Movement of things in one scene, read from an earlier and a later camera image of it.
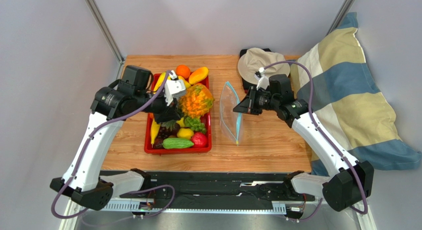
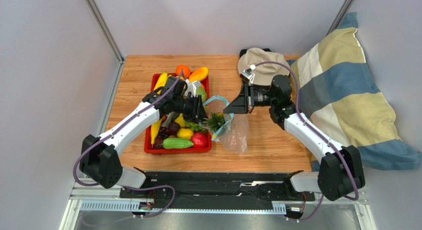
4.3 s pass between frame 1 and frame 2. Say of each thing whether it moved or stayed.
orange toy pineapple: moved
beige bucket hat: stayed
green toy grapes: stayed
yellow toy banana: stayed
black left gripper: moved
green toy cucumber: stayed
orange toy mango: stayed
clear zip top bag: moved
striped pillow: stayed
